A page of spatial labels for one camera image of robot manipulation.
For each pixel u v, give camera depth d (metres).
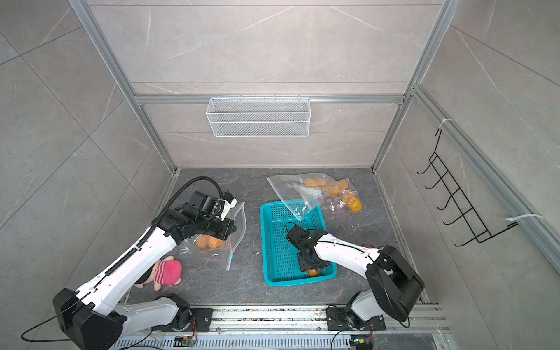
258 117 1.01
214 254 0.82
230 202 0.69
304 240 0.63
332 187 0.97
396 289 0.42
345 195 1.01
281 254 0.88
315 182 1.05
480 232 0.59
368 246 0.50
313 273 0.80
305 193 0.97
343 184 1.06
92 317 0.37
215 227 0.63
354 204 0.97
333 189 0.97
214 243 0.83
